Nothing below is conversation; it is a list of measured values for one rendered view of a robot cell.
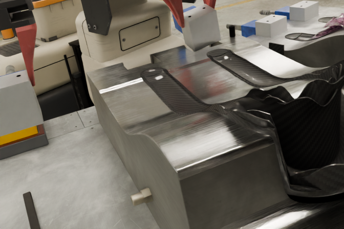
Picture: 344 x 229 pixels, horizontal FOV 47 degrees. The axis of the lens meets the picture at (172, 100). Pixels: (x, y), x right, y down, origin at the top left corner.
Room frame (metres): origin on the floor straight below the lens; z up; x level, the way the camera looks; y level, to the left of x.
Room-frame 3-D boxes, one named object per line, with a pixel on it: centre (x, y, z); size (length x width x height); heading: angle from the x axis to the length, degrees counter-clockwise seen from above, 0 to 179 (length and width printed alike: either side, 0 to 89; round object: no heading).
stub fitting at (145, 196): (0.32, 0.05, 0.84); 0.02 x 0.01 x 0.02; 109
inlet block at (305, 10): (0.83, -0.27, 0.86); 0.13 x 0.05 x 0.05; 36
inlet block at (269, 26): (0.77, -0.18, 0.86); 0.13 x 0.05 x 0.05; 36
